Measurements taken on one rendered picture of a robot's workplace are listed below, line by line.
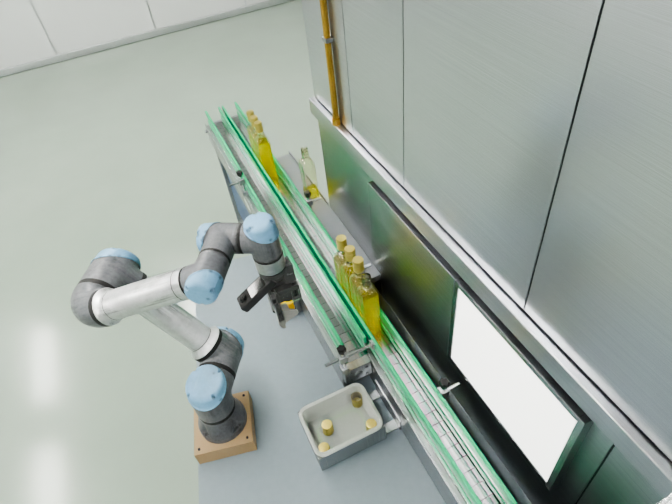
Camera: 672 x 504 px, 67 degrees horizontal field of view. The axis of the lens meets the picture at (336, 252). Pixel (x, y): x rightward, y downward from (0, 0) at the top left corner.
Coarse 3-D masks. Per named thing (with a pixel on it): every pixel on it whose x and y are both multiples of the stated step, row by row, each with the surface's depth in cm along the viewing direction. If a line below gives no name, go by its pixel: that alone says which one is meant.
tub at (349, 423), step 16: (352, 384) 162; (320, 400) 159; (336, 400) 162; (368, 400) 157; (304, 416) 158; (320, 416) 163; (336, 416) 162; (352, 416) 162; (368, 416) 161; (320, 432) 159; (336, 432) 158; (352, 432) 158; (368, 432) 150; (336, 448) 147
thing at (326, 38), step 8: (320, 0) 141; (320, 8) 143; (328, 24) 146; (328, 32) 147; (328, 40) 148; (328, 48) 150; (328, 56) 152; (328, 64) 154; (328, 72) 156; (328, 80) 158; (336, 96) 162; (336, 104) 163; (336, 112) 165; (336, 120) 167
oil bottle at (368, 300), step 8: (360, 288) 157; (360, 296) 158; (368, 296) 156; (376, 296) 158; (360, 304) 161; (368, 304) 158; (376, 304) 160; (360, 312) 165; (368, 312) 161; (376, 312) 163; (368, 320) 164; (376, 320) 166; (368, 328) 167; (376, 328) 169
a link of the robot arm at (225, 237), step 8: (208, 224) 120; (216, 224) 120; (224, 224) 120; (232, 224) 119; (240, 224) 119; (200, 232) 119; (208, 232) 118; (216, 232) 118; (224, 232) 118; (232, 232) 118; (200, 240) 119; (208, 240) 116; (216, 240) 116; (224, 240) 116; (232, 240) 117; (200, 248) 120; (216, 248) 114; (224, 248) 115; (232, 248) 117; (240, 248) 118; (232, 256) 117
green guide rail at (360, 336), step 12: (240, 144) 250; (252, 168) 243; (264, 180) 224; (276, 204) 219; (288, 216) 205; (300, 240) 197; (312, 264) 192; (324, 276) 180; (336, 300) 177; (348, 312) 167; (348, 324) 172; (360, 336) 162
